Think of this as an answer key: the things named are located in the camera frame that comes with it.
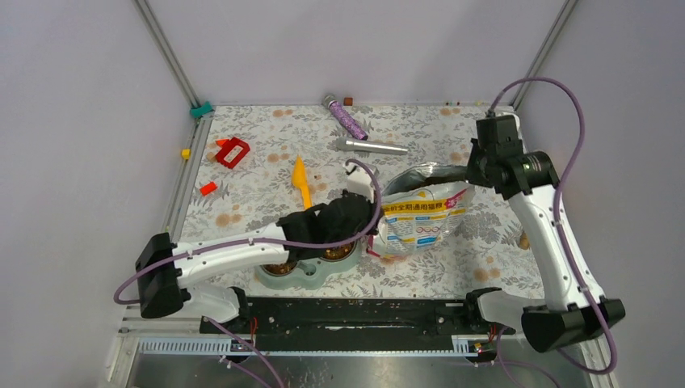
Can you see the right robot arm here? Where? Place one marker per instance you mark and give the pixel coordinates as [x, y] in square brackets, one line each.
[575, 308]

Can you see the green double pet bowl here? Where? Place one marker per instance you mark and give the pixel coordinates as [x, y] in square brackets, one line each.
[310, 274]

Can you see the purple glitter microphone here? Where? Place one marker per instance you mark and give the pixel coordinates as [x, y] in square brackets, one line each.
[345, 119]

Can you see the silver metal microphone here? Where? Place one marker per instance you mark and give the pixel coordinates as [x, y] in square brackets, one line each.
[357, 145]

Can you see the pet food bag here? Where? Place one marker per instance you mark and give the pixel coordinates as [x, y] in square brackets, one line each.
[420, 208]

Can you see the yellow plastic scoop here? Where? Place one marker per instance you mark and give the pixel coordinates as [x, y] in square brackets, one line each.
[299, 181]

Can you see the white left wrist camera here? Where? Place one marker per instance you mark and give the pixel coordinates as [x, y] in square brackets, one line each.
[359, 181]

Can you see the red plastic block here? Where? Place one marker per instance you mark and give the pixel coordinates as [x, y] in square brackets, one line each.
[232, 151]

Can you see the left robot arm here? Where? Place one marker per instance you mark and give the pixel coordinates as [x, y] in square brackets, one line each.
[171, 277]

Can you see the small orange-red block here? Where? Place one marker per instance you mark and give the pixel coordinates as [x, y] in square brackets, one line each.
[208, 188]

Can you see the floral table mat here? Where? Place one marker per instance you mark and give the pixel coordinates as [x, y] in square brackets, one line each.
[483, 252]

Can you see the teal corner clip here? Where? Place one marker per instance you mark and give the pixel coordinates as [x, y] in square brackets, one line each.
[202, 110]

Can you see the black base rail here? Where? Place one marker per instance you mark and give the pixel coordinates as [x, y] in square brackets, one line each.
[306, 324]

